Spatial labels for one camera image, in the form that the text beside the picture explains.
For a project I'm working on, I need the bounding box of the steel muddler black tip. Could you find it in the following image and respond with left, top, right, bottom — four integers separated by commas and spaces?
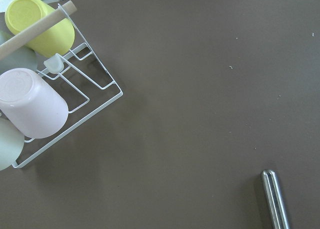
261, 169, 291, 229

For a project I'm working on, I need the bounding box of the pink cup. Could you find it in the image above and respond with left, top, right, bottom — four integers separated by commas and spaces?
0, 68, 69, 139

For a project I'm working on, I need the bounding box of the grey cup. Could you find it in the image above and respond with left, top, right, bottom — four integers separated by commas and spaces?
0, 46, 38, 74

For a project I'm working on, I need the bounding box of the white cup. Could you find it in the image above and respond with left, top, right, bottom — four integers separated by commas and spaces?
0, 118, 25, 171

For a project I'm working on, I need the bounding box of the yellow cup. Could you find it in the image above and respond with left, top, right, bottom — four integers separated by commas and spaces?
4, 0, 75, 58

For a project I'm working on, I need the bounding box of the white wire cup rack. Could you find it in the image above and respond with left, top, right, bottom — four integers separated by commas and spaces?
11, 3, 124, 169

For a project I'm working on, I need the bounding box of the wooden rack handle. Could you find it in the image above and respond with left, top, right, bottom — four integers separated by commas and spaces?
0, 0, 77, 60

